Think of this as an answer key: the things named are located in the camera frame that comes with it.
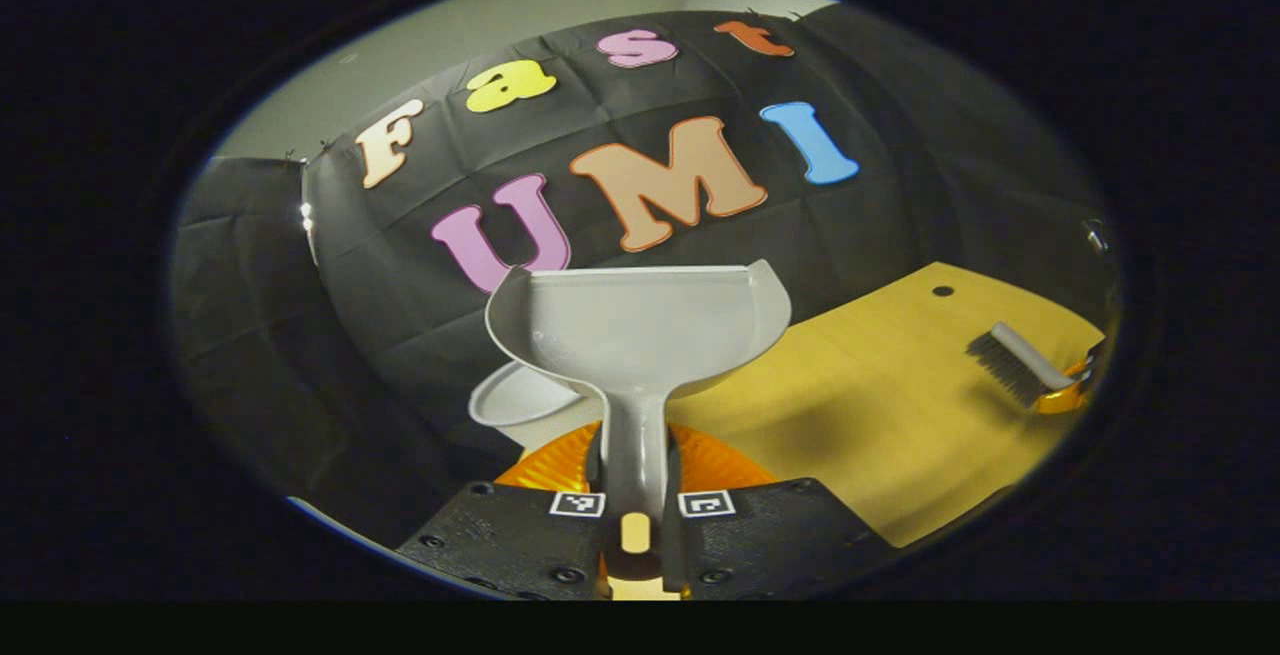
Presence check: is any wooden desktop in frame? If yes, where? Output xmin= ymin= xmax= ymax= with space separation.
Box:
xmin=665 ymin=262 xmax=1109 ymax=548

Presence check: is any grey plastic dustpan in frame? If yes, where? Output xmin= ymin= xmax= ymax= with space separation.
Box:
xmin=485 ymin=258 xmax=793 ymax=536

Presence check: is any white ribbed garbage bin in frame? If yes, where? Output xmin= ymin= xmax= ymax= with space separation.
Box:
xmin=468 ymin=360 xmax=606 ymax=452

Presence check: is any black backdrop cloth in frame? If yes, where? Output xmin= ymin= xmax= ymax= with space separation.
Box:
xmin=170 ymin=5 xmax=1121 ymax=546

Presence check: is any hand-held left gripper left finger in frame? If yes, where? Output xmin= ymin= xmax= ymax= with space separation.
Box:
xmin=397 ymin=422 xmax=611 ymax=602

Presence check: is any small grey broom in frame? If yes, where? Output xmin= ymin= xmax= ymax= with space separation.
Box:
xmin=966 ymin=323 xmax=1081 ymax=408

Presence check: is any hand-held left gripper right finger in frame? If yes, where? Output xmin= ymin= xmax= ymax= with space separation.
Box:
xmin=665 ymin=425 xmax=896 ymax=599

